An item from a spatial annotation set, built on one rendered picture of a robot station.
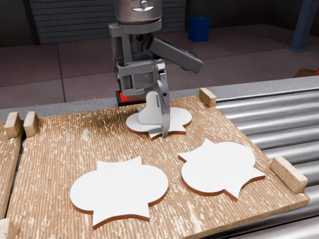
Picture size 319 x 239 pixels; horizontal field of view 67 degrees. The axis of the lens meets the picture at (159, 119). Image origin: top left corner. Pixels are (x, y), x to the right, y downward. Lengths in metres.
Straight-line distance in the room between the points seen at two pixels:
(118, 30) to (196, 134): 0.24
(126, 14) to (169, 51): 0.09
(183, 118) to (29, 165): 0.30
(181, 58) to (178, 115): 0.14
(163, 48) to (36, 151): 0.29
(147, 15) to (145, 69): 0.08
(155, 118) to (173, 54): 0.12
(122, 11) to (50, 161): 0.27
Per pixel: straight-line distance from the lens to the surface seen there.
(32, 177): 0.44
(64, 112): 0.64
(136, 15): 0.39
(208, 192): 0.36
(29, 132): 0.53
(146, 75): 0.43
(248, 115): 0.62
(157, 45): 0.42
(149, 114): 0.44
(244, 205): 0.37
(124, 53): 0.42
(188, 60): 0.45
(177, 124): 0.49
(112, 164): 0.40
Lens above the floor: 1.21
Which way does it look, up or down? 32 degrees down
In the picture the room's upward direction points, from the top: straight up
